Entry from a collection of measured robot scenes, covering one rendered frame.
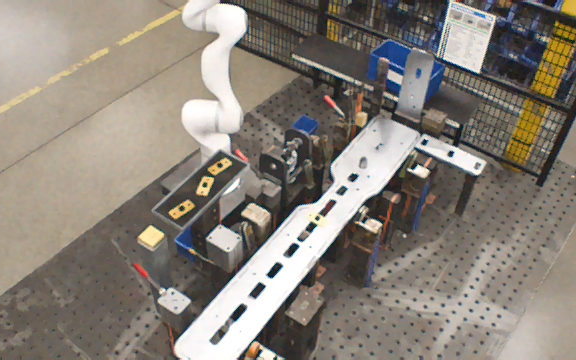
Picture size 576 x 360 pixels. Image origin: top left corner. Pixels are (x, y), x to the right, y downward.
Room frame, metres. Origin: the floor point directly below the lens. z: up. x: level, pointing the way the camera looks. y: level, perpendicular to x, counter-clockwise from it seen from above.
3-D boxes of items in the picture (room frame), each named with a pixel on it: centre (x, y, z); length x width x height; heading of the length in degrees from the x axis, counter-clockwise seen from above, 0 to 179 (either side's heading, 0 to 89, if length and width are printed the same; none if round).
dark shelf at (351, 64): (2.29, -0.44, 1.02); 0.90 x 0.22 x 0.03; 58
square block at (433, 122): (1.98, -0.64, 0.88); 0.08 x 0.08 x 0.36; 58
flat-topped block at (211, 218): (1.41, 0.27, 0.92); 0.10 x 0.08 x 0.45; 148
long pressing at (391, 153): (1.40, -0.13, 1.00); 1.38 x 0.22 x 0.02; 148
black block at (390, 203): (1.56, -0.42, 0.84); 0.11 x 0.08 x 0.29; 58
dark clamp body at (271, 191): (1.50, 0.05, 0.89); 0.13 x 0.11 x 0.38; 58
